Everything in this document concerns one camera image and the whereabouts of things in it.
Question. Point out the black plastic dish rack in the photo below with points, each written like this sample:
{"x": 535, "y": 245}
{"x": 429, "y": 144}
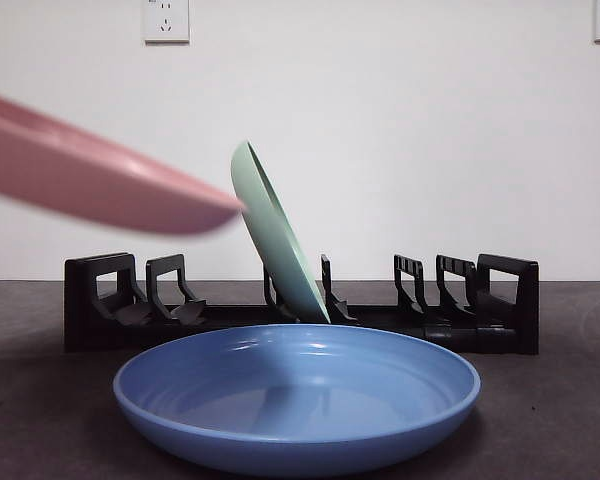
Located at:
{"x": 80, "y": 325}

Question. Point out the blue plastic plate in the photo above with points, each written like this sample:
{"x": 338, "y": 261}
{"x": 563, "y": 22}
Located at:
{"x": 300, "y": 400}

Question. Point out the green plastic plate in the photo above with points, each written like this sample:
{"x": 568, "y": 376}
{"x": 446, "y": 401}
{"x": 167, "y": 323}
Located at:
{"x": 280, "y": 240}

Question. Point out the pink plastic plate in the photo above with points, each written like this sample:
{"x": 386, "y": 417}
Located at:
{"x": 80, "y": 175}

